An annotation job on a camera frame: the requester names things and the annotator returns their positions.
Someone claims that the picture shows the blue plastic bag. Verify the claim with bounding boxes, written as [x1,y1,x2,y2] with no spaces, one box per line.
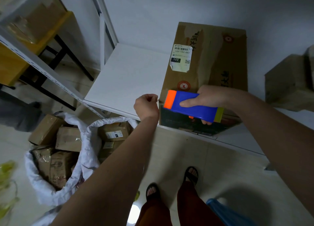
[206,198,258,226]

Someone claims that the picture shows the plain brown cardboard box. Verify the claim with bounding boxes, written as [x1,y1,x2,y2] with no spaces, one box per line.
[264,45,314,112]

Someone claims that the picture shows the black right sandal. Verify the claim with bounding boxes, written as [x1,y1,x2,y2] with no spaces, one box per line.
[184,166,199,186]

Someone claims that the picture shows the blue and orange handheld scanner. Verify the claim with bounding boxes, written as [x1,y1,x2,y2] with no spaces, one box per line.
[164,90,224,123]

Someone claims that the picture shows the person's left hand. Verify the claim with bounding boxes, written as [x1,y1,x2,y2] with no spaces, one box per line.
[134,94,160,121]

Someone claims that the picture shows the person's right leg red trousers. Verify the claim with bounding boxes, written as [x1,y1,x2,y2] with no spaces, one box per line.
[177,181,225,226]

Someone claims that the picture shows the black sandal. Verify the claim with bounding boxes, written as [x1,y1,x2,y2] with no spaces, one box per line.
[184,166,199,186]
[146,183,161,202]

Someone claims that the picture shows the yellow table with black legs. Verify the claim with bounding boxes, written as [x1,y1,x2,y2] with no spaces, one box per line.
[0,11,95,111]

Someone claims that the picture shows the white shipping label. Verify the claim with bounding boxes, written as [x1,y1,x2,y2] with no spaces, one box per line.
[170,44,193,73]

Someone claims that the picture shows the person's right forearm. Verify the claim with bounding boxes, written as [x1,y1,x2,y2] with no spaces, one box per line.
[227,88,314,218]

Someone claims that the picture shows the white woven sack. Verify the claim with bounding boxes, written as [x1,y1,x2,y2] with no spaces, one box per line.
[24,112,139,207]

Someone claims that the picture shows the person's leg red trousers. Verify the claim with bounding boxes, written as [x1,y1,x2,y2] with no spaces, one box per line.
[135,198,172,226]
[177,181,225,226]

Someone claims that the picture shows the taped cardboard box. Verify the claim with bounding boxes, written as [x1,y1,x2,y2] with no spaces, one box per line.
[7,0,67,44]

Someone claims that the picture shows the pile of cardboard parcels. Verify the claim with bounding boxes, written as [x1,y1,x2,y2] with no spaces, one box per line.
[29,114,133,191]

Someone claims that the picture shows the large brown cardboard box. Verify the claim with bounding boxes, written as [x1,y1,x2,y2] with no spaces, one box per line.
[159,22,248,136]

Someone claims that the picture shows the white metal shelf rack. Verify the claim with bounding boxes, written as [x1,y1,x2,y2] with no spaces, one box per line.
[0,0,314,158]

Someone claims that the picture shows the black left sandal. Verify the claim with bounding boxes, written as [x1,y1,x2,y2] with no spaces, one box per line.
[146,183,161,202]

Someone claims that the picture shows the person's right hand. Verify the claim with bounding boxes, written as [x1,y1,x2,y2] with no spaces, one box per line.
[180,85,236,125]

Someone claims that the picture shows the yellow-green plastic bag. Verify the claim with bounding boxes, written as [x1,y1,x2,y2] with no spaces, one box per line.
[0,160,19,220]

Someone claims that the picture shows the person's left forearm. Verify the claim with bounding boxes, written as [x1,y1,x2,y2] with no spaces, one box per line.
[50,116,160,226]

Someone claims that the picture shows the person's left leg red trousers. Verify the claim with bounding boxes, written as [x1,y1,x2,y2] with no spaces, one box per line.
[135,198,172,226]

